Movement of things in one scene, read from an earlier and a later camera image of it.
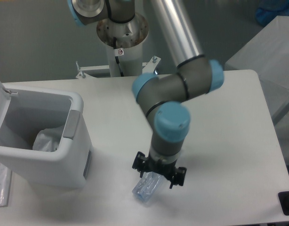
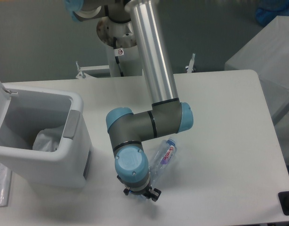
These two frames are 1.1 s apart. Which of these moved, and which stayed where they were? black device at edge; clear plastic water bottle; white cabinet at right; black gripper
Moved: black gripper; clear plastic water bottle
Stayed: black device at edge; white cabinet at right
